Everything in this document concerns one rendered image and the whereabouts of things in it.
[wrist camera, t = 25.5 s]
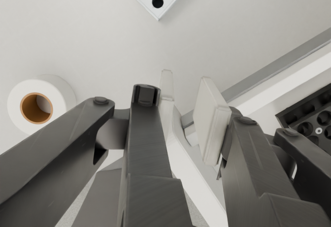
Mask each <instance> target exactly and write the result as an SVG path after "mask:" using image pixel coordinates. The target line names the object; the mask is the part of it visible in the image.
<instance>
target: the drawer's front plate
mask: <svg viewBox="0 0 331 227"><path fill-rule="evenodd" d="M166 148H167V153H168V158H169V163H170V167H171V170H172V172H173V173H174V175H175V176H176V178H177V179H181V182H182V185H183V188H184V189H185V191H186V192H187V194H188V195H189V197H190V198H191V200H192V201H193V203H194V204H195V206H196V207H197V209H198V210H199V212H200V213H201V214H202V216H203V217H204V219H205V220H206V222H207V223H208V225H209V226H210V227H228V220H227V213H226V206H225V199H224V191H223V184H222V180H221V179H220V178H219V180H217V175H218V174H217V172H216V171H215V169H214V168H213V166H211V165H205V163H204V162H203V160H202V156H201V151H200V147H199V144H197V145H196V146H194V147H192V146H191V145H190V144H189V142H188V141H187V139H186V137H185V131H184V129H183V128H182V122H181V114H180V112H179V111H178V109H177V108H176V106H175V105H174V106H173V111H172V116H171V121H170V126H169V131H168V136H167V141H166Z"/></svg>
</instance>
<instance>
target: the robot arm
mask: <svg viewBox="0 0 331 227"><path fill-rule="evenodd" d="M173 106H174V88H173V74H172V72H171V70H167V69H163V70H162V71H161V77H160V82H159V87H155V86H152V85H147V84H135V85H134V86H133V91H132V99H131V106H130V108H127V109H115V102H114V101H112V100H110V99H107V98H105V97H91V98H88V99H86V100H84V101H83V102H81V103H80V104H78V105H77V106H75V107H74V108H72V109H71V110H69V111H68V112H66V113H64V114H63V115H61V116H60V117H58V118H56V119H55V120H53V121H52V122H50V123H49V124H47V125H46V126H44V127H42V128H41V129H39V130H38V131H36V132H35V133H33V134H32V135H30V136H29V137H27V138H25V139H24V140H22V141H21V142H19V143H18V144H16V145H15V146H13V147H12V148H10V149H8V150H7V151H5V152H4V153H2V154H1V155H0V227H55V226H56V224H57V223H58V222H59V220H60V219H61V218H62V216H63V215H64V214H65V212H66V211H67V210H68V209H69V207H70V206H71V205H72V203H73V202H74V201H75V199H76V198H77V197H78V195H79V194H80V193H81V191H82V190H83V189H84V187H85V186H86V185H87V183H88V182H89V181H90V179H91V178H92V177H93V175H94V174H95V173H96V171H97V170H98V169H99V167H100V166H101V165H102V163H103V162H104V161H105V159H106V158H107V157H108V152H109V150H124V152H123V163H122V174H121V184H120V194H119V205H118V216H117V226H116V227H197V226H194V225H193V224H192V220H191V216H190V212H189V208H188V205H187V201H186V197H185V193H184V189H183V185H182V182H181V179H177V178H173V177H172V172H171V167H170V163H169V158H168V153H167V148H166V141H167V136H168V131H169V126H170V121H171V116H172V111H173ZM193 120H194V124H195V128H196V133H197V137H198V141H199V147H200V151H201V156H202V160H203V162H204V163H205V165H211V166H216V165H217V164H219V160H220V156H221V154H222V160H221V164H220V168H219V172H218V175H217V180H219V178H222V184H223V191H224V199H225V206H226V213H227V220H228V227H331V156H330V155H329V154H328V153H326V152H325V151H324V150H322V149H321V148H320V147H318V146H317V145H316V144H314V143H313V142H311V141H310V140H309V139H307V138H306V137H305V136H303V135H302V134H300V133H298V132H297V131H296V130H294V129H290V128H277V129H276V131H275V135H274V136H273V135H269V134H266V133H264V132H263V130H262V128H261V127H260V125H259V124H258V123H257V122H256V121H255V120H252V119H251V118H249V117H245V116H243V115H242V114H241V112H240V111H239V110H238V109H236V108H235V107H232V106H228V105H227V103H226V101H225V100H224V98H223V97H222V95H221V93H220V92H219V90H218V89H217V87H216V85H215V84H214V82H213V81H212V79H211V78H210V77H206V76H203V77H201V78H200V83H199V88H198V93H197V98H196V102H195V106H194V111H193ZM296 165H297V171H296V174H295V177H294V179H293V178H292V175H293V172H294V169H295V166H296Z"/></svg>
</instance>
